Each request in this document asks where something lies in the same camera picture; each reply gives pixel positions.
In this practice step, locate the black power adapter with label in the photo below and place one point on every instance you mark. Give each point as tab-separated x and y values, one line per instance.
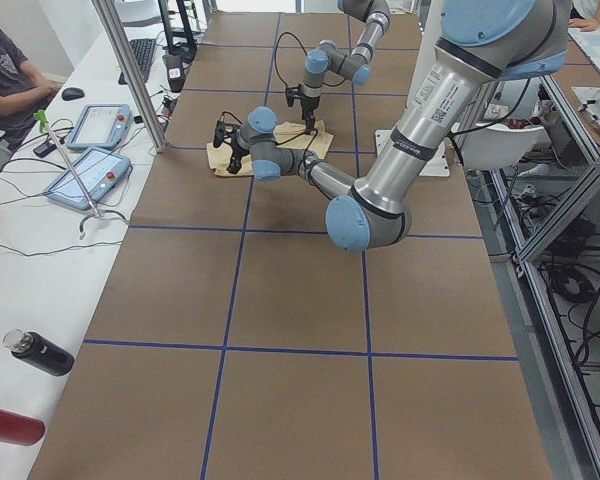
175	72

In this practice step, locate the near blue teach pendant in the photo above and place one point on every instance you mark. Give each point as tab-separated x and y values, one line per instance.
98	169

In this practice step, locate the far blue teach pendant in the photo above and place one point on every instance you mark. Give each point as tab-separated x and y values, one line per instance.
100	125

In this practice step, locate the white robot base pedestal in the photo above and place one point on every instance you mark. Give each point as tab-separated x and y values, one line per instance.
436	164

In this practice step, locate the white plastic chair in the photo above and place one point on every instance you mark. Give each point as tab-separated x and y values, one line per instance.
499	146

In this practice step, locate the black smartphone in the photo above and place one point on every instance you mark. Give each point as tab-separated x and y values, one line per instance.
44	149

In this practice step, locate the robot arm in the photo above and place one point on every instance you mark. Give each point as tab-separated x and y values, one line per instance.
480	42
326	56

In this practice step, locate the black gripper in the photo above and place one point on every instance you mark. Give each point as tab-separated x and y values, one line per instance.
238	146
308	105

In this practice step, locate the blue teach pendant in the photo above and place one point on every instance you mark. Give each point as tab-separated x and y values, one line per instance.
100	125
98	169

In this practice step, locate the black water bottle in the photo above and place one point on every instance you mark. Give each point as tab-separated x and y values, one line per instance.
39	352

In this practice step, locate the seated person in grey shirt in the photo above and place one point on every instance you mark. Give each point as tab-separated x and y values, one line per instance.
24	90

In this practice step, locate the black keyboard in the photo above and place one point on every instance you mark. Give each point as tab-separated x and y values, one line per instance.
143	50

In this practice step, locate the aluminium frame post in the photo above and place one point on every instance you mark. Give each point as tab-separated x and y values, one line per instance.
115	31

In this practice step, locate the red water bottle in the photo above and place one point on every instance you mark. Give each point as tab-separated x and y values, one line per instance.
20	430

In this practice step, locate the black computer mouse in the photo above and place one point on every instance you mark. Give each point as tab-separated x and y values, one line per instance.
72	93

